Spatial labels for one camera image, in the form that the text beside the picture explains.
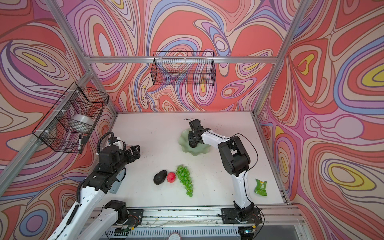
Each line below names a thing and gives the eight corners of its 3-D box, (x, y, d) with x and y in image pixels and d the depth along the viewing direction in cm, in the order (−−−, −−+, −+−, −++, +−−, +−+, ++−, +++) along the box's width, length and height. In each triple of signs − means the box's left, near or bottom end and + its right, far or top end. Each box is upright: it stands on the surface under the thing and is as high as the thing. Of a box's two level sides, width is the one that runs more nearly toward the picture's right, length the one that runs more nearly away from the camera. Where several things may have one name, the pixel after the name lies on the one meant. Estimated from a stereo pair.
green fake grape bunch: (189, 198, 81) (189, 195, 77) (174, 171, 91) (173, 167, 87) (200, 191, 83) (200, 188, 79) (184, 165, 93) (184, 161, 89)
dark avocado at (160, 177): (153, 182, 86) (151, 180, 83) (162, 170, 91) (161, 167, 87) (159, 187, 84) (158, 184, 81) (168, 174, 89) (167, 171, 86)
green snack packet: (254, 193, 83) (255, 191, 81) (255, 179, 88) (256, 178, 86) (265, 196, 82) (267, 195, 80) (265, 182, 87) (267, 181, 85)
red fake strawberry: (166, 181, 86) (165, 178, 83) (170, 173, 89) (169, 170, 86) (173, 184, 85) (172, 181, 82) (176, 176, 89) (176, 173, 85)
